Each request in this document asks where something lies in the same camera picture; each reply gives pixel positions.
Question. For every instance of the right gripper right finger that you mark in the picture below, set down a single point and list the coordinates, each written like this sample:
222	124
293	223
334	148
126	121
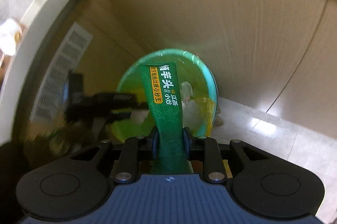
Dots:
206	150

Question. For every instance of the white foam bowl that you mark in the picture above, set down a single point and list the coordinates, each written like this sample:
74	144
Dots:
10	35

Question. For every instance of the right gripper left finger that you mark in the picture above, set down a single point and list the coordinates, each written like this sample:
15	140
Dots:
134	151

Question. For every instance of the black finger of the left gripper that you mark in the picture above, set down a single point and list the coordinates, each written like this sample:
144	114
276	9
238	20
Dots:
103	104

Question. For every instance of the green trash bin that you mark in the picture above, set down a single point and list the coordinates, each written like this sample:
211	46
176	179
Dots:
180	90

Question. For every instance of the white paper napkin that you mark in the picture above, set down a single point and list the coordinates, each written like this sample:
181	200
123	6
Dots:
192	114

